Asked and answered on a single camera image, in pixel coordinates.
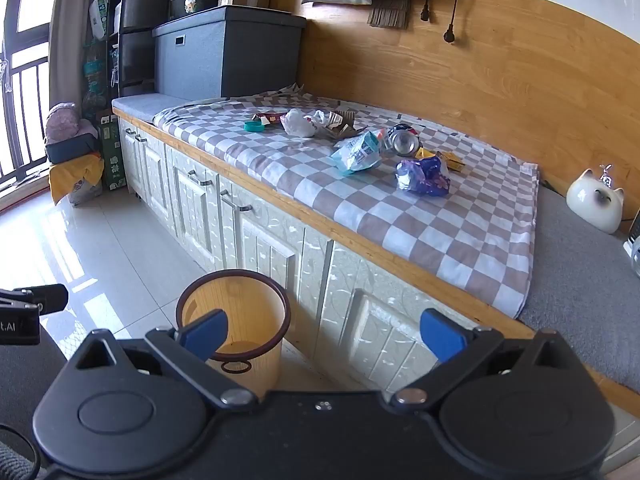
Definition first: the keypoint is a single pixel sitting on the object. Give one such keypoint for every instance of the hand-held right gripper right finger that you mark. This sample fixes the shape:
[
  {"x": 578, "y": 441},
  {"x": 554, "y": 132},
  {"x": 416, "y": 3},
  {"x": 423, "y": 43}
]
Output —
[{"x": 442, "y": 336}]

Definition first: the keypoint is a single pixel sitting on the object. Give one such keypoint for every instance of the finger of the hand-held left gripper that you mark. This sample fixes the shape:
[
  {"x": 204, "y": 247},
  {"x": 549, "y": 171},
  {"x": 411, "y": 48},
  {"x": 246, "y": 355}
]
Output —
[{"x": 47, "y": 297}]

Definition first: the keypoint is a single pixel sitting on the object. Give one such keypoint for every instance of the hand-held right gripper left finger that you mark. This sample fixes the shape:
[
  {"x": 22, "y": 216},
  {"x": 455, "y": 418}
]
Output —
[{"x": 205, "y": 334}]

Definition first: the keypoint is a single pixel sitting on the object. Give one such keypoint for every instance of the wooden trash bin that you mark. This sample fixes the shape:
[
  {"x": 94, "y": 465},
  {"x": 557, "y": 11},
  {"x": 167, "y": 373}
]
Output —
[{"x": 250, "y": 305}]

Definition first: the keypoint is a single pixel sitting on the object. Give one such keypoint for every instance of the purple snack bag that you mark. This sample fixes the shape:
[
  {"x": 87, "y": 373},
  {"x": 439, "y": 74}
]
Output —
[{"x": 422, "y": 175}]

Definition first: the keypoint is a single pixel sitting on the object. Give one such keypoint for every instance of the blue crushed soda can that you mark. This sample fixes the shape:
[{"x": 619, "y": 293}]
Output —
[{"x": 404, "y": 140}]

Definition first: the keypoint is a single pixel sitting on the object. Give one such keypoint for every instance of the blue white snack bag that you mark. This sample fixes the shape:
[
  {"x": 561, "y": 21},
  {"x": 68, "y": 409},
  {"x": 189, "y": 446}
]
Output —
[{"x": 357, "y": 152}]

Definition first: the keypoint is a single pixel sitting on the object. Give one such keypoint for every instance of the white plastic bag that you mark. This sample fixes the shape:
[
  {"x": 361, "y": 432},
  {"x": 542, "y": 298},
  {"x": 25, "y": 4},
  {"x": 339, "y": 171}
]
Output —
[{"x": 297, "y": 122}]

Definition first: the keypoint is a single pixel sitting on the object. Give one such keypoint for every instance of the white wrapper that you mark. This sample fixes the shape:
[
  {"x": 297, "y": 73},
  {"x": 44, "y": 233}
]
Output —
[{"x": 326, "y": 117}]

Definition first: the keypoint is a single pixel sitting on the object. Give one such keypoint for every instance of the yellow cloth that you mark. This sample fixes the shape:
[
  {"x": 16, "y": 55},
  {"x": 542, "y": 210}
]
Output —
[{"x": 65, "y": 175}]

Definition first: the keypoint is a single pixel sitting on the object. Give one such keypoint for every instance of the checkered blanket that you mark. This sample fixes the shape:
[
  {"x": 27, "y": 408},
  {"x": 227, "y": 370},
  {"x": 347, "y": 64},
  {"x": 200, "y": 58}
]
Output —
[{"x": 380, "y": 210}]

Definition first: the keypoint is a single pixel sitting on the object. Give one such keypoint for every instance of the dark blue bag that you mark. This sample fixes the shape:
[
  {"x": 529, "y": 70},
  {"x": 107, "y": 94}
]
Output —
[{"x": 72, "y": 149}]

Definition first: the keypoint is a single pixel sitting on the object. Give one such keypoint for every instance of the green box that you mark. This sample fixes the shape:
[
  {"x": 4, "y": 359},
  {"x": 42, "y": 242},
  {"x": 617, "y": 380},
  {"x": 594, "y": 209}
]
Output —
[{"x": 114, "y": 160}]

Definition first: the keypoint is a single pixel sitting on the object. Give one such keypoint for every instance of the yellow packet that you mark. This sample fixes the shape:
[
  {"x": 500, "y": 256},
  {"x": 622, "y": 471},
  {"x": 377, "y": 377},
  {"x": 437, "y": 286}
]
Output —
[{"x": 450, "y": 161}]

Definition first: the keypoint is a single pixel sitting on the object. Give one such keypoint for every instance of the pink plush bundle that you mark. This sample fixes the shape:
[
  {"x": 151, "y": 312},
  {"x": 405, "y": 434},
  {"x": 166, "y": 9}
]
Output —
[{"x": 67, "y": 120}]

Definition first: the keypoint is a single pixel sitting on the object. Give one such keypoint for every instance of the black window railing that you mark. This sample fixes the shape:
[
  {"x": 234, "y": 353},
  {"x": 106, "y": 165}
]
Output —
[{"x": 20, "y": 110}]

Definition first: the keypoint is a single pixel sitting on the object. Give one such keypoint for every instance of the white cat figurine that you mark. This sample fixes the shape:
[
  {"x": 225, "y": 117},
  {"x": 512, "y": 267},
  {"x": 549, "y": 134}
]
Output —
[{"x": 592, "y": 202}]

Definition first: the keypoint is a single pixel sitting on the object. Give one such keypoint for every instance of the teal round lid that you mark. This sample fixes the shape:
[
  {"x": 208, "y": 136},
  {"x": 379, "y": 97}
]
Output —
[{"x": 255, "y": 126}]

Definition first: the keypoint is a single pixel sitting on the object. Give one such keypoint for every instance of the white ribbed object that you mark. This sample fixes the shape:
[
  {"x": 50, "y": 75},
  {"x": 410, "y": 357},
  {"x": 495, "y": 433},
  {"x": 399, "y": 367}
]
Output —
[{"x": 632, "y": 232}]

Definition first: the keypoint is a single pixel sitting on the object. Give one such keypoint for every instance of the green bottle pack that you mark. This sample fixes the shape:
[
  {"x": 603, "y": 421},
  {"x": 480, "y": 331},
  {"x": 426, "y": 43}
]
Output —
[{"x": 95, "y": 80}]

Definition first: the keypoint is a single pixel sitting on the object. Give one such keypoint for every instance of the small red packet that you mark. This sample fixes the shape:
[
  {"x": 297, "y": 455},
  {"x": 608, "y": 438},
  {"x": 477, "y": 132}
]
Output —
[{"x": 274, "y": 118}]

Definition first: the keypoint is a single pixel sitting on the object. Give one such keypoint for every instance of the small silver figurine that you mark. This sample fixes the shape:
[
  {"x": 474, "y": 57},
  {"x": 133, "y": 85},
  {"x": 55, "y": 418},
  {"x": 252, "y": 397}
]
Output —
[{"x": 605, "y": 176}]

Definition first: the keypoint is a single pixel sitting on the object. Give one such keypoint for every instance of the crumpled brown cardboard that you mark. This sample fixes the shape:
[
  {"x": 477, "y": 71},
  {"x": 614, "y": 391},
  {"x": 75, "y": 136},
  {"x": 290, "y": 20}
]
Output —
[{"x": 345, "y": 127}]

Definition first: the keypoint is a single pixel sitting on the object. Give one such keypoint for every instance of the beige curtain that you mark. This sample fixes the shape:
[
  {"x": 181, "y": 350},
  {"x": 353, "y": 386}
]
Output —
[{"x": 65, "y": 35}]

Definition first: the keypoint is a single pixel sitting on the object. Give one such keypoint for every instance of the grey storage box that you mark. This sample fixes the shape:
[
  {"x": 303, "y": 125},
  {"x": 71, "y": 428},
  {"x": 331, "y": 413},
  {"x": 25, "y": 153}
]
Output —
[{"x": 225, "y": 55}]

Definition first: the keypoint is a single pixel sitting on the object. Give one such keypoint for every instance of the white bag green print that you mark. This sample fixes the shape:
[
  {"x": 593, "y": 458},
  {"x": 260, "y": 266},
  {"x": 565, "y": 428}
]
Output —
[{"x": 102, "y": 15}]

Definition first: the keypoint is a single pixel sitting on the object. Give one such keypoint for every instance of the black drawer tower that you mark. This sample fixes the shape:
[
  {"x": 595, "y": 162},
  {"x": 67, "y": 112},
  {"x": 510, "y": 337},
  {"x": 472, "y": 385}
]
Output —
[{"x": 145, "y": 25}]

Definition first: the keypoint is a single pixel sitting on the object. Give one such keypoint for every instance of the brown fringed tassel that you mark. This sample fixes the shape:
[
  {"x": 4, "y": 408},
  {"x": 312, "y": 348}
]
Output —
[{"x": 390, "y": 12}]

